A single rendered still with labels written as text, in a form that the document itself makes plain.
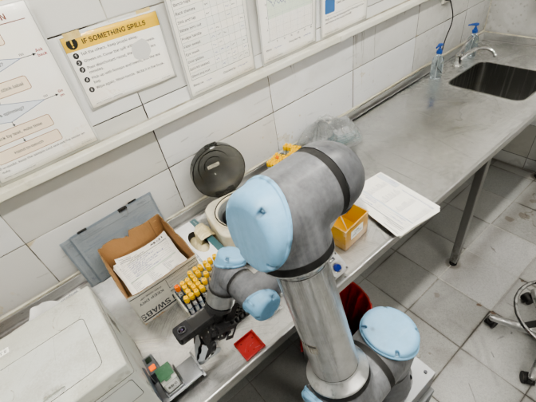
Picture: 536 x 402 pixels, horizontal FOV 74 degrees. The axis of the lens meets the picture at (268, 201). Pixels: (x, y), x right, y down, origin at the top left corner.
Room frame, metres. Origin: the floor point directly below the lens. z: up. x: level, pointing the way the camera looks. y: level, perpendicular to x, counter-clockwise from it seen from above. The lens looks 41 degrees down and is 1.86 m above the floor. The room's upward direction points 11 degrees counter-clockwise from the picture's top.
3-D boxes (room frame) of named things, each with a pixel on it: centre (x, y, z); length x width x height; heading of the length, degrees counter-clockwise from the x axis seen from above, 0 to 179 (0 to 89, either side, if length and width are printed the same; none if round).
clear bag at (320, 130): (1.40, -0.27, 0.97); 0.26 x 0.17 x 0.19; 136
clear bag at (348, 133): (1.48, -0.42, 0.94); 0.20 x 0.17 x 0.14; 105
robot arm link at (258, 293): (0.50, 0.06, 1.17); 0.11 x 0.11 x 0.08; 35
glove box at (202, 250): (0.92, 0.27, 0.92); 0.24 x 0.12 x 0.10; 32
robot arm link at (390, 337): (0.34, -0.18, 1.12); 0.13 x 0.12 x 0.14; 125
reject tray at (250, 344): (0.52, 0.14, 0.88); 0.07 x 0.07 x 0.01; 32
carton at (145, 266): (0.84, 0.44, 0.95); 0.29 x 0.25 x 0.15; 32
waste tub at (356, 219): (0.88, -0.25, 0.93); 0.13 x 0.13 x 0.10; 37
